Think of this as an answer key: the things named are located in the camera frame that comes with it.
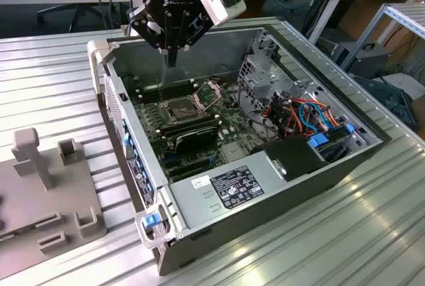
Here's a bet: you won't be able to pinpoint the blue disk carrier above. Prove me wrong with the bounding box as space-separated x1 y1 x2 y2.
307 134 329 150

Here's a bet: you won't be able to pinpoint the grey open PC case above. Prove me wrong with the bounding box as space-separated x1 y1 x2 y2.
86 25 392 277

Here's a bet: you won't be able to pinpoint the silver chipset heatsink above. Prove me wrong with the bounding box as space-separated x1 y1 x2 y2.
220 143 247 163

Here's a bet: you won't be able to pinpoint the green motherboard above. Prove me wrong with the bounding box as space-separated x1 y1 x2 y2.
127 75 266 184

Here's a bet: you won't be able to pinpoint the brown cardboard box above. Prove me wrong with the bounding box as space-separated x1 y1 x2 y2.
410 95 425 131

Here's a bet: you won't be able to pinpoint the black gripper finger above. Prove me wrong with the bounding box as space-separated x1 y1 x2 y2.
172 13 213 68
127 4 173 68

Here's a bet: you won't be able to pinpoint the black plastic shroud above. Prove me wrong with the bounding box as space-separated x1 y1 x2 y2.
250 135 329 182

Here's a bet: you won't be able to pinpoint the aluminium profile frame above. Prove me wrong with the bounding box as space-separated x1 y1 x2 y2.
341 3 425 71

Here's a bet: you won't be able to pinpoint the black RAM slot white clips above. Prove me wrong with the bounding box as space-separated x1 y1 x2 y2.
135 80 195 94
137 84 197 98

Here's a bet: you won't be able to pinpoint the silver metal drive cage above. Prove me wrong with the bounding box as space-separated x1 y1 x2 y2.
237 54 321 124

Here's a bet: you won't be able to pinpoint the grey parts rack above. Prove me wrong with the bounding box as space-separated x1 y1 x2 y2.
0 127 108 280

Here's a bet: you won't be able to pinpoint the CPU socket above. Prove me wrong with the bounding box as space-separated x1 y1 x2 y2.
164 98 202 124

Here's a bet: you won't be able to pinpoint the black expansion card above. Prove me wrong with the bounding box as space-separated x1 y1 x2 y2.
174 125 220 153

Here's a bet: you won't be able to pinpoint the silver power supply unit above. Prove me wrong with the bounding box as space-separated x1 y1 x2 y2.
168 152 288 232

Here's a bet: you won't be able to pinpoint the black office chair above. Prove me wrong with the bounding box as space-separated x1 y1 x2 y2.
35 2 116 33

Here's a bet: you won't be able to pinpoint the black box with handle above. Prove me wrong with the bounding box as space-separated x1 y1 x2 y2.
331 42 391 80

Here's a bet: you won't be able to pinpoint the green RAM stick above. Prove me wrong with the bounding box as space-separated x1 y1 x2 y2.
0 228 36 243
159 116 222 138

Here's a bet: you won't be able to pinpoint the black expansion slot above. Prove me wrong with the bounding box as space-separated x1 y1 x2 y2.
164 156 213 171
169 165 215 180

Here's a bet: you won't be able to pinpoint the orange wire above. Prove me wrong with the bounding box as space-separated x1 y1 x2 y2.
288 98 343 127

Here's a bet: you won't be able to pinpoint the dark teal bin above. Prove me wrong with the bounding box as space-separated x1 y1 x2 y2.
353 75 418 131

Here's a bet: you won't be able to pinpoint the metal locking lever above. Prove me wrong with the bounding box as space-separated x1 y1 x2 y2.
155 78 164 106

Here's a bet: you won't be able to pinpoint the blue wire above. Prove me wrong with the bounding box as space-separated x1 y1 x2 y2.
297 100 330 133

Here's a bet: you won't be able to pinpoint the blue case latch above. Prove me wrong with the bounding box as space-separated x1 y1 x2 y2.
141 213 167 231

